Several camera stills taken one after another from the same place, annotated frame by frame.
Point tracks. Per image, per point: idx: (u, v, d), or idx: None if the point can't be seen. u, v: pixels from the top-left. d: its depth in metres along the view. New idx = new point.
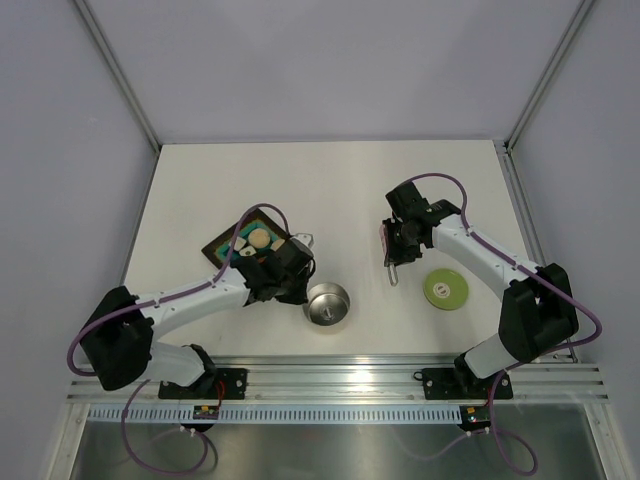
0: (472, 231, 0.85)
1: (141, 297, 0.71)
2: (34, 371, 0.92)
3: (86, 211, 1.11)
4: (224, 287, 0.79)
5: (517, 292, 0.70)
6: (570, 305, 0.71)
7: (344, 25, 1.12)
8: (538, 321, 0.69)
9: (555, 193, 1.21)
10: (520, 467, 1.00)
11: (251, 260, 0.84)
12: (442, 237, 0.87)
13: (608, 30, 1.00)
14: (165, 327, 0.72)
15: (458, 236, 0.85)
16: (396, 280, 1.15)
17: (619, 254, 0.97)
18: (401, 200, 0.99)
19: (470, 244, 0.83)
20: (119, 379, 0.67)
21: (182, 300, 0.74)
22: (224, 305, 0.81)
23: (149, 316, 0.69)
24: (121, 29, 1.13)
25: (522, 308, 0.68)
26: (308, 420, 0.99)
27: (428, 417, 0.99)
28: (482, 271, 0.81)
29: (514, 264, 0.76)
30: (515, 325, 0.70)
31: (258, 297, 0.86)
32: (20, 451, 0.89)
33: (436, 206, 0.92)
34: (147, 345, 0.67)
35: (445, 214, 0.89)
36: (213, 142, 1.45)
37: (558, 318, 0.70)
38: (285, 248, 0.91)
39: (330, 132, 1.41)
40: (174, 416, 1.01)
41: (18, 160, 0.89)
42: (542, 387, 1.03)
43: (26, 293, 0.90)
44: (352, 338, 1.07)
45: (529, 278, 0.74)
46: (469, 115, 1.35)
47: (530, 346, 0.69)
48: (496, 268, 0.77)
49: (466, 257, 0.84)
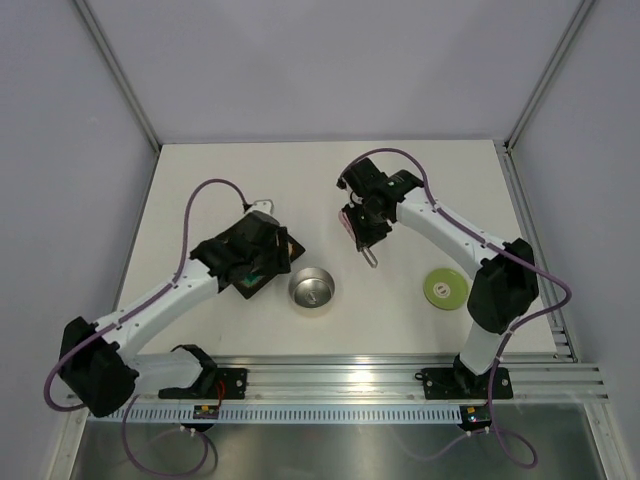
0: (439, 207, 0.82)
1: (101, 324, 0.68)
2: (33, 371, 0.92)
3: (86, 211, 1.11)
4: (188, 283, 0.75)
5: (488, 272, 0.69)
6: (534, 276, 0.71)
7: (344, 26, 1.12)
8: (505, 294, 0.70)
9: (555, 193, 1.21)
10: (519, 459, 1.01)
11: (210, 245, 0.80)
12: (407, 214, 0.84)
13: (607, 31, 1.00)
14: (136, 345, 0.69)
15: (424, 212, 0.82)
16: (375, 262, 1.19)
17: (619, 253, 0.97)
18: (359, 180, 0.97)
19: (437, 220, 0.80)
20: (110, 402, 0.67)
21: (144, 313, 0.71)
22: (197, 300, 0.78)
23: (113, 342, 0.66)
24: (121, 29, 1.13)
25: (492, 286, 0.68)
26: (308, 420, 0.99)
27: (428, 417, 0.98)
28: (450, 246, 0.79)
29: (484, 241, 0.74)
30: (487, 301, 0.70)
31: (232, 280, 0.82)
32: (19, 451, 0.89)
33: (398, 178, 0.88)
34: (123, 366, 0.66)
35: (408, 187, 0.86)
36: (213, 142, 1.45)
37: (523, 288, 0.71)
38: (250, 223, 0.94)
39: (330, 132, 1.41)
40: (174, 416, 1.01)
41: (18, 161, 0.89)
42: (542, 387, 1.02)
43: (25, 292, 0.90)
44: (352, 338, 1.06)
45: (498, 256, 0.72)
46: (469, 115, 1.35)
47: (500, 320, 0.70)
48: (466, 246, 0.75)
49: (434, 232, 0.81)
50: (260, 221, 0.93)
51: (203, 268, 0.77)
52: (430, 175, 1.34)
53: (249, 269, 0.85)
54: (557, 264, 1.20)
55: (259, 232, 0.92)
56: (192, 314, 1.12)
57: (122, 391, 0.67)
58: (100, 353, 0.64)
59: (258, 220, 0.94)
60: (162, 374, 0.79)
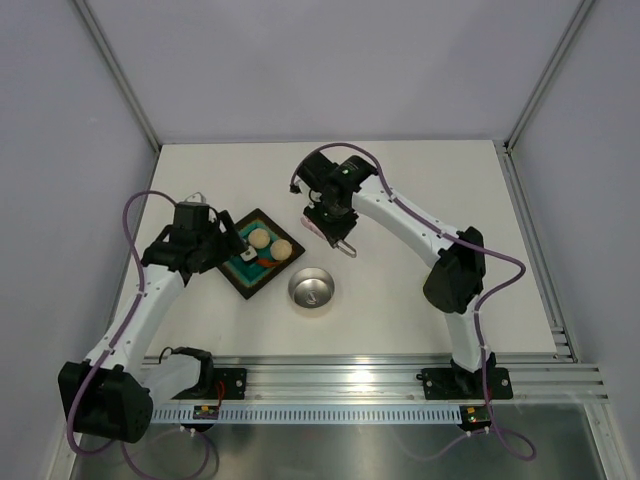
0: (395, 196, 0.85)
1: (94, 356, 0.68)
2: (33, 371, 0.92)
3: (86, 211, 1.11)
4: (156, 286, 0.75)
5: (445, 262, 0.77)
6: (482, 258, 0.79)
7: (344, 26, 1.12)
8: (458, 279, 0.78)
9: (555, 193, 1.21)
10: (517, 450, 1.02)
11: (155, 247, 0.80)
12: (365, 205, 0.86)
13: (606, 31, 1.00)
14: (136, 359, 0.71)
15: (380, 202, 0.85)
16: (354, 250, 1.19)
17: (619, 253, 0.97)
18: (311, 173, 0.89)
19: (394, 211, 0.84)
20: (137, 423, 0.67)
21: (130, 329, 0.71)
22: (171, 300, 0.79)
23: (115, 365, 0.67)
24: (121, 29, 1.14)
25: (449, 274, 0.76)
26: (307, 420, 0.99)
27: (428, 417, 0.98)
28: (408, 237, 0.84)
29: (439, 232, 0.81)
30: (444, 286, 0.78)
31: (192, 270, 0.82)
32: (19, 450, 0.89)
33: (351, 166, 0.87)
34: (135, 384, 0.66)
35: (362, 174, 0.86)
36: (213, 142, 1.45)
37: (473, 271, 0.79)
38: (179, 210, 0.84)
39: (330, 132, 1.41)
40: (174, 417, 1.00)
41: (19, 161, 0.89)
42: (542, 387, 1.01)
43: (25, 292, 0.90)
44: (351, 338, 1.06)
45: (453, 245, 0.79)
46: (468, 115, 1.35)
47: (455, 301, 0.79)
48: (423, 238, 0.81)
49: (392, 223, 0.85)
50: (192, 206, 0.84)
51: (160, 269, 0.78)
52: (430, 175, 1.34)
53: (204, 254, 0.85)
54: (557, 264, 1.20)
55: (195, 217, 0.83)
56: (192, 314, 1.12)
57: (143, 408, 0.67)
58: (108, 380, 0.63)
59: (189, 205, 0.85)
60: (171, 381, 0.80)
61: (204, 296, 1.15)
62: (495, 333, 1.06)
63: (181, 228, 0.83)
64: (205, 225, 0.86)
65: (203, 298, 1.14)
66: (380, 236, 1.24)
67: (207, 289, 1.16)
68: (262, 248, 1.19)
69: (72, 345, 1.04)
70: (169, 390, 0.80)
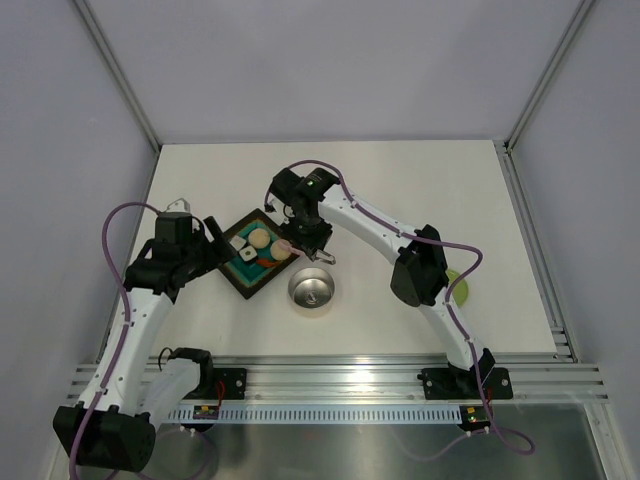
0: (357, 201, 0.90)
1: (87, 399, 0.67)
2: (33, 370, 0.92)
3: (86, 211, 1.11)
4: (143, 314, 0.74)
5: (405, 259, 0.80)
6: (441, 251, 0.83)
7: (344, 26, 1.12)
8: (420, 274, 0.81)
9: (554, 194, 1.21)
10: (517, 446, 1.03)
11: (136, 266, 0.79)
12: (330, 212, 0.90)
13: (607, 30, 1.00)
14: (132, 394, 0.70)
15: (344, 208, 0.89)
16: (331, 257, 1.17)
17: (619, 253, 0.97)
18: (281, 188, 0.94)
19: (356, 215, 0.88)
20: (140, 452, 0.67)
21: (120, 364, 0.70)
22: (160, 323, 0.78)
23: (110, 406, 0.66)
24: (121, 30, 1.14)
25: (409, 270, 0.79)
26: (308, 420, 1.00)
27: (428, 417, 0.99)
28: (371, 239, 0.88)
29: (399, 231, 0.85)
30: (408, 283, 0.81)
31: (178, 284, 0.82)
32: (19, 450, 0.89)
33: (315, 177, 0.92)
34: (133, 420, 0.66)
35: (325, 184, 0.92)
36: (213, 142, 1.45)
37: (435, 264, 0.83)
38: (160, 223, 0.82)
39: (330, 132, 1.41)
40: (174, 417, 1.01)
41: (19, 161, 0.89)
42: (542, 387, 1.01)
43: (25, 291, 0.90)
44: (351, 338, 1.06)
45: (412, 243, 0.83)
46: (469, 115, 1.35)
47: (418, 295, 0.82)
48: (384, 238, 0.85)
49: (356, 226, 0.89)
50: (173, 218, 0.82)
51: (143, 291, 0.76)
52: (431, 175, 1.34)
53: (190, 264, 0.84)
54: (556, 265, 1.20)
55: (177, 230, 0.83)
56: (191, 314, 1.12)
57: (145, 437, 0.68)
58: (104, 421, 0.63)
59: (170, 218, 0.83)
60: (172, 400, 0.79)
61: (204, 296, 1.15)
62: (494, 333, 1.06)
63: (164, 242, 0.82)
64: (188, 235, 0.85)
65: (203, 298, 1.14)
66: None
67: (207, 289, 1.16)
68: (262, 248, 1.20)
69: (72, 345, 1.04)
70: (171, 405, 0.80)
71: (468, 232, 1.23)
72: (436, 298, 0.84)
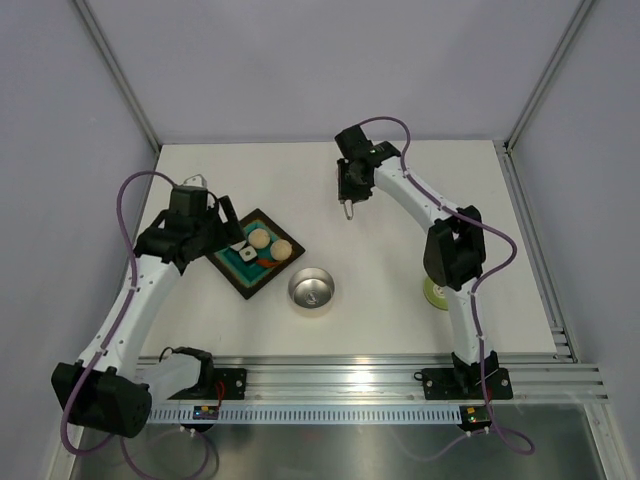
0: (409, 172, 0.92)
1: (86, 357, 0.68)
2: (32, 370, 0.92)
3: (85, 211, 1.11)
4: (149, 280, 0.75)
5: (438, 230, 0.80)
6: (480, 238, 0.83)
7: (344, 26, 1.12)
8: (451, 252, 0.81)
9: (554, 194, 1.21)
10: (516, 445, 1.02)
11: (148, 235, 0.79)
12: (381, 177, 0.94)
13: (607, 30, 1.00)
14: (130, 359, 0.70)
15: (395, 177, 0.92)
16: (350, 215, 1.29)
17: (619, 253, 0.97)
18: (347, 142, 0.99)
19: (404, 185, 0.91)
20: (135, 418, 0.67)
21: (123, 327, 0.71)
22: (167, 291, 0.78)
23: (108, 368, 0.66)
24: (121, 30, 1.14)
25: (440, 244, 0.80)
26: (307, 420, 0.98)
27: (428, 417, 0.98)
28: (414, 211, 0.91)
29: (440, 204, 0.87)
30: (437, 257, 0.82)
31: (188, 257, 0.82)
32: (19, 449, 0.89)
33: (379, 147, 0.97)
34: (129, 384, 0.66)
35: (387, 156, 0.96)
36: (213, 143, 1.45)
37: (471, 250, 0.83)
38: (175, 193, 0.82)
39: (330, 132, 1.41)
40: (174, 417, 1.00)
41: (19, 162, 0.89)
42: (542, 386, 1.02)
43: (25, 291, 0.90)
44: (351, 339, 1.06)
45: (450, 218, 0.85)
46: (468, 115, 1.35)
47: (445, 273, 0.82)
48: (425, 210, 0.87)
49: (403, 196, 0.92)
50: (188, 190, 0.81)
51: (152, 259, 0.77)
52: (430, 175, 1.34)
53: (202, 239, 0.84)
54: (557, 265, 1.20)
55: (192, 203, 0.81)
56: (191, 314, 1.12)
57: (141, 405, 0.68)
58: (101, 382, 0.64)
59: (186, 190, 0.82)
60: (170, 378, 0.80)
61: (204, 296, 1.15)
62: (495, 334, 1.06)
63: (177, 214, 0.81)
64: (203, 209, 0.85)
65: (203, 298, 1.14)
66: (380, 236, 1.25)
67: (207, 289, 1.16)
68: (263, 248, 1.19)
69: (72, 345, 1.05)
70: (170, 387, 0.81)
71: None
72: (462, 285, 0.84)
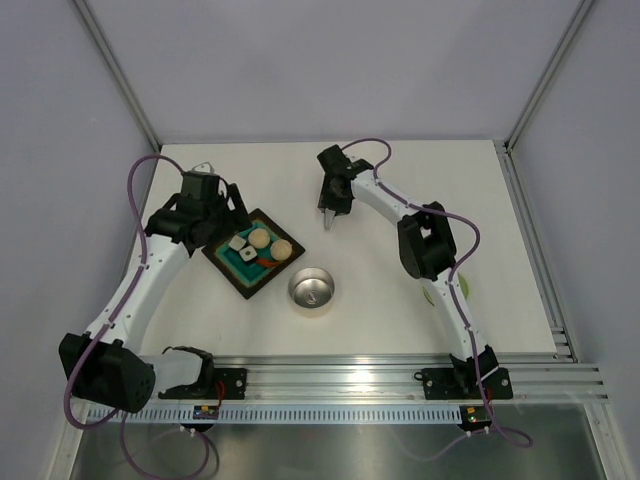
0: (380, 180, 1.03)
1: (93, 329, 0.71)
2: (33, 369, 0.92)
3: (85, 211, 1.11)
4: (158, 259, 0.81)
5: (407, 224, 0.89)
6: (447, 229, 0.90)
7: (344, 26, 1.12)
8: (420, 243, 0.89)
9: (555, 193, 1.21)
10: (514, 438, 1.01)
11: (159, 216, 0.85)
12: (359, 189, 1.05)
13: (607, 30, 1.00)
14: (135, 333, 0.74)
15: (369, 186, 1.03)
16: (329, 227, 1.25)
17: (619, 254, 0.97)
18: (328, 161, 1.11)
19: (376, 191, 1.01)
20: (138, 394, 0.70)
21: (130, 303, 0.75)
22: (174, 270, 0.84)
23: (115, 340, 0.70)
24: (121, 30, 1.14)
25: (408, 235, 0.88)
26: (308, 420, 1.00)
27: (428, 417, 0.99)
28: (387, 213, 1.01)
29: (407, 203, 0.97)
30: (409, 250, 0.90)
31: (197, 240, 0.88)
32: (20, 449, 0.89)
33: (355, 164, 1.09)
34: (134, 358, 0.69)
35: (361, 169, 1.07)
36: (213, 142, 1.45)
37: (441, 241, 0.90)
38: (188, 180, 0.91)
39: (331, 132, 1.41)
40: (174, 417, 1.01)
41: (19, 162, 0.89)
42: (542, 386, 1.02)
43: (26, 290, 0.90)
44: (351, 339, 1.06)
45: (418, 214, 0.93)
46: (469, 116, 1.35)
47: (418, 264, 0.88)
48: (395, 209, 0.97)
49: (376, 202, 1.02)
50: (201, 177, 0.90)
51: (163, 239, 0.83)
52: (430, 175, 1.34)
53: (211, 225, 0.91)
54: (557, 265, 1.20)
55: (204, 189, 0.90)
56: (191, 314, 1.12)
57: (144, 381, 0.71)
58: (107, 354, 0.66)
59: (198, 177, 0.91)
60: (170, 366, 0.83)
61: (204, 296, 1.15)
62: (495, 333, 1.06)
63: (190, 199, 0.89)
64: (213, 198, 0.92)
65: (203, 298, 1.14)
66: (379, 236, 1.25)
67: (207, 289, 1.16)
68: (262, 248, 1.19)
69: None
70: (168, 376, 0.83)
71: (469, 232, 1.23)
72: (439, 276, 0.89)
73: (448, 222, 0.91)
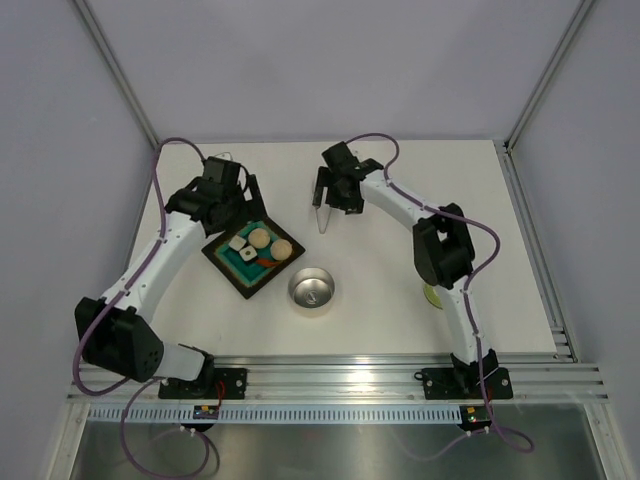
0: (392, 180, 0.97)
1: (109, 294, 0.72)
2: (33, 369, 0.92)
3: (85, 211, 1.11)
4: (177, 235, 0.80)
5: (423, 228, 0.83)
6: (465, 234, 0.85)
7: (344, 26, 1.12)
8: (437, 248, 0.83)
9: (555, 193, 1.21)
10: (516, 443, 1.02)
11: (180, 196, 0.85)
12: (367, 190, 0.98)
13: (607, 30, 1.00)
14: (149, 303, 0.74)
15: (380, 187, 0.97)
16: (324, 230, 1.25)
17: (619, 255, 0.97)
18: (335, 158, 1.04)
19: (388, 192, 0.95)
20: (146, 364, 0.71)
21: (146, 273, 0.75)
22: (191, 248, 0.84)
23: (129, 307, 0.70)
24: (121, 30, 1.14)
25: (424, 240, 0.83)
26: (308, 420, 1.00)
27: (428, 417, 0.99)
28: (402, 215, 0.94)
29: (422, 205, 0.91)
30: (425, 255, 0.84)
31: (214, 222, 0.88)
32: (20, 449, 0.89)
33: (363, 163, 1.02)
34: (145, 327, 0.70)
35: (370, 169, 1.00)
36: (213, 142, 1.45)
37: (459, 246, 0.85)
38: (210, 164, 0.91)
39: (331, 131, 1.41)
40: (174, 416, 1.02)
41: (18, 162, 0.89)
42: (541, 386, 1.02)
43: (26, 290, 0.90)
44: (352, 339, 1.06)
45: (434, 217, 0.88)
46: (469, 116, 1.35)
47: (435, 271, 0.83)
48: (408, 212, 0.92)
49: (388, 204, 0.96)
50: (223, 162, 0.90)
51: (181, 215, 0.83)
52: (430, 175, 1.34)
53: (228, 209, 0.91)
54: (556, 264, 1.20)
55: (225, 174, 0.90)
56: (191, 314, 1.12)
57: (153, 352, 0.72)
58: (120, 321, 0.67)
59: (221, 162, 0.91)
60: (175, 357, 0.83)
61: (204, 295, 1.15)
62: (495, 334, 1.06)
63: (210, 182, 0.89)
64: (233, 184, 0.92)
65: (203, 297, 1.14)
66: (380, 235, 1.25)
67: (207, 289, 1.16)
68: (262, 248, 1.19)
69: (71, 344, 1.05)
70: (172, 367, 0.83)
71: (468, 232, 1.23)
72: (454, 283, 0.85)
73: (466, 227, 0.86)
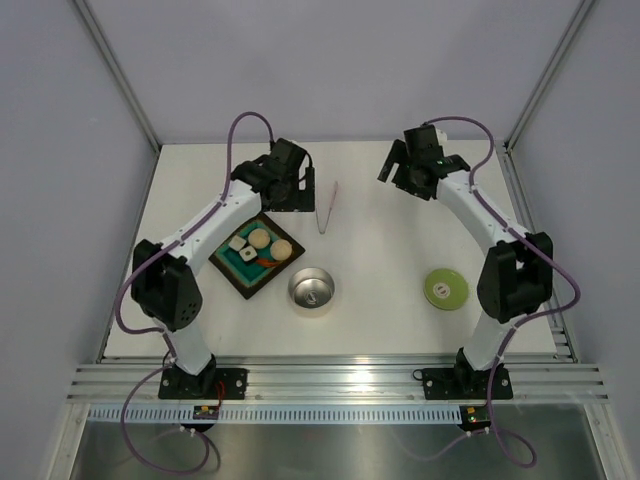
0: (476, 188, 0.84)
1: (166, 241, 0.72)
2: (33, 369, 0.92)
3: (85, 211, 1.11)
4: (235, 202, 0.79)
5: (501, 252, 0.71)
6: (549, 272, 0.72)
7: (344, 26, 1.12)
8: (511, 279, 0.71)
9: (555, 193, 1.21)
10: (518, 457, 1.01)
11: (247, 168, 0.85)
12: (446, 190, 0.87)
13: (607, 30, 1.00)
14: (199, 258, 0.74)
15: (461, 191, 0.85)
16: (324, 230, 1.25)
17: (619, 255, 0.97)
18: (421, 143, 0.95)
19: (469, 201, 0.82)
20: (183, 315, 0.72)
21: (203, 229, 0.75)
22: (245, 216, 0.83)
23: (181, 257, 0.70)
24: (122, 31, 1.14)
25: (499, 267, 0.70)
26: (307, 420, 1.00)
27: (427, 417, 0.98)
28: (477, 229, 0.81)
29: (506, 225, 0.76)
30: (494, 283, 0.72)
31: (271, 199, 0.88)
32: (21, 448, 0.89)
33: (448, 160, 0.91)
34: (191, 278, 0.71)
35: (455, 169, 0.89)
36: (212, 142, 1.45)
37: (535, 283, 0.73)
38: (278, 144, 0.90)
39: (330, 132, 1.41)
40: (174, 417, 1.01)
41: (19, 162, 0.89)
42: (542, 387, 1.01)
43: (27, 291, 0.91)
44: (352, 339, 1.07)
45: (516, 242, 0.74)
46: (468, 117, 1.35)
47: (499, 304, 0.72)
48: (488, 228, 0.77)
49: (466, 213, 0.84)
50: (292, 145, 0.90)
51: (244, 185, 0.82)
52: None
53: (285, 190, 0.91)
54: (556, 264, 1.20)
55: (290, 156, 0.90)
56: None
57: (192, 304, 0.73)
58: (172, 268, 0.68)
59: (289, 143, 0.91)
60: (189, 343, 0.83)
61: (204, 295, 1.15)
62: None
63: (275, 160, 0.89)
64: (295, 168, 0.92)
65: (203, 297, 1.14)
66: (380, 236, 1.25)
67: (207, 289, 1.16)
68: (262, 248, 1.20)
69: (72, 344, 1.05)
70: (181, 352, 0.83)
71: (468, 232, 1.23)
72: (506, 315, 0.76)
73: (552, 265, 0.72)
